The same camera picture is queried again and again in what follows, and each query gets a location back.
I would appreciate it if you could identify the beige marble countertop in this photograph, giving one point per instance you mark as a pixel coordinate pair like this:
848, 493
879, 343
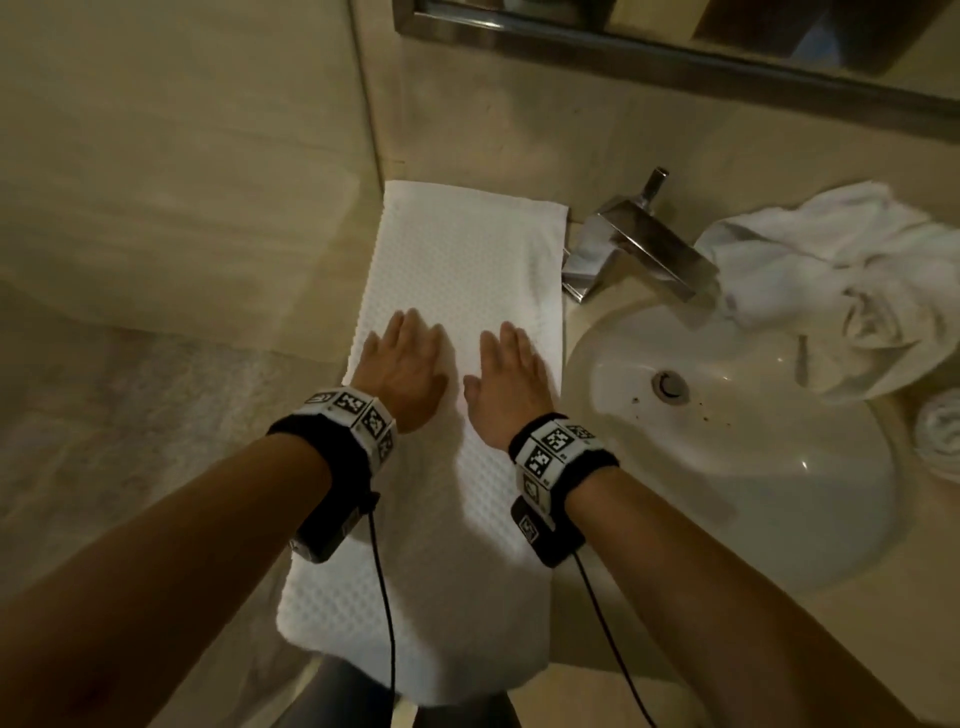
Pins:
862, 637

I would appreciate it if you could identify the large white towel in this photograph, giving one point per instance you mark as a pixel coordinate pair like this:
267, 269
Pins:
840, 277

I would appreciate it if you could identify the right marker wrist band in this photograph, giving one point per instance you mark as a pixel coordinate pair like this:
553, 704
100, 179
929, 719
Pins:
559, 457

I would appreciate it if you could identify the person's grey trousers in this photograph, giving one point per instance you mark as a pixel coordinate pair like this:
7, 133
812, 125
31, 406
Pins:
337, 697

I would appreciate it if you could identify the chrome sink drain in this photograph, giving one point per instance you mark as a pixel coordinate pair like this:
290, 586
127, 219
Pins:
670, 385

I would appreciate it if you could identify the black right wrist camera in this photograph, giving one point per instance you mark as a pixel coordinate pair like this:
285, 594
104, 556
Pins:
547, 536

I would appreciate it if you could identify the person's left hand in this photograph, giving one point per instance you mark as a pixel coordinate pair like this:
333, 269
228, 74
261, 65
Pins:
405, 367

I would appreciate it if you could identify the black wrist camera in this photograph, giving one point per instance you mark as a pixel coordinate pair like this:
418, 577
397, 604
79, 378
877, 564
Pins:
330, 525
547, 536

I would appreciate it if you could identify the white sink basin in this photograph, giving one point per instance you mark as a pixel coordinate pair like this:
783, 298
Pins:
750, 487

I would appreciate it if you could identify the white waffle towel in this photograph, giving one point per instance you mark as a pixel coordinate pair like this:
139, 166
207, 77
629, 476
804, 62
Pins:
941, 435

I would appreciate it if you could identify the small white towel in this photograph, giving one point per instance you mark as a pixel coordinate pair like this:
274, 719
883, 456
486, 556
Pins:
465, 255

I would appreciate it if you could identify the person's right hand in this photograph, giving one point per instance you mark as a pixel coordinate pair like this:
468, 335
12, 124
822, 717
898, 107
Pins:
510, 390

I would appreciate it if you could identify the chrome faucet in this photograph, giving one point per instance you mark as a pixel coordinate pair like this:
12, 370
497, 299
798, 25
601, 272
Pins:
637, 240

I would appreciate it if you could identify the person's left forearm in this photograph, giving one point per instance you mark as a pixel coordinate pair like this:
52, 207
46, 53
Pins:
165, 585

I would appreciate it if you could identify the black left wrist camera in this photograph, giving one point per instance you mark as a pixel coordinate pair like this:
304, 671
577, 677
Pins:
330, 525

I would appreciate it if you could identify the marker wrist band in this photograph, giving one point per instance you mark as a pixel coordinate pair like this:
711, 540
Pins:
559, 457
345, 427

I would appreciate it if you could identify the left marker wrist band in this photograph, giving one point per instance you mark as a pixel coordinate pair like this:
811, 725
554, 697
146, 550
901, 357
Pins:
345, 427

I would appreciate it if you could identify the metal framed wall mirror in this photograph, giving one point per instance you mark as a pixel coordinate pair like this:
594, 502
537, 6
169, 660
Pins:
675, 52

